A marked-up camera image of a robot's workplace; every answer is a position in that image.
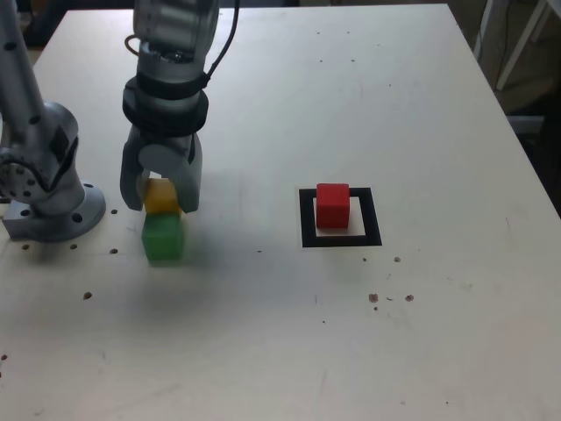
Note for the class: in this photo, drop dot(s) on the green cube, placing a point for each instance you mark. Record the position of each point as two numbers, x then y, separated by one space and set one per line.
162 239

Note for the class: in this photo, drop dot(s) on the black tape square outline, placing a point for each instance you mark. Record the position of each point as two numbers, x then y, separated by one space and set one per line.
307 223

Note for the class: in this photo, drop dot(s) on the yellow cube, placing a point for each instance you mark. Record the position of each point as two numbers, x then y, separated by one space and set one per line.
160 195

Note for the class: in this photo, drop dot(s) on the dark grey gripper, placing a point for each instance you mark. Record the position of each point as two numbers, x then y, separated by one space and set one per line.
166 139

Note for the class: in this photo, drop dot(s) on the white metal frame leg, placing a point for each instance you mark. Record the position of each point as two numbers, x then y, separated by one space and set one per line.
521 44

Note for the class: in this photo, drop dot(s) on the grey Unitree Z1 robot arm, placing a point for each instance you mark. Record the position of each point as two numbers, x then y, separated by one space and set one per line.
66 201

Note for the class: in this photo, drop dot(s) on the red cube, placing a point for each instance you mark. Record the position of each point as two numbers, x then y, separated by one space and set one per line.
333 206

